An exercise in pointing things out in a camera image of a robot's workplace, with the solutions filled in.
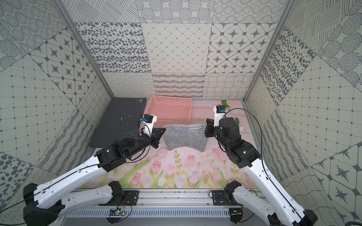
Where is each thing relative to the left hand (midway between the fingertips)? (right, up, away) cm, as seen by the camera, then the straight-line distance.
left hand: (162, 123), depth 66 cm
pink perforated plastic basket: (-2, +6, +45) cm, 45 cm away
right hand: (+22, 0, +3) cm, 22 cm away
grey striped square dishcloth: (+11, -8, +7) cm, 15 cm away
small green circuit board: (-24, -46, +4) cm, 52 cm away
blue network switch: (-39, +4, +40) cm, 56 cm away
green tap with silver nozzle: (+43, +13, +51) cm, 68 cm away
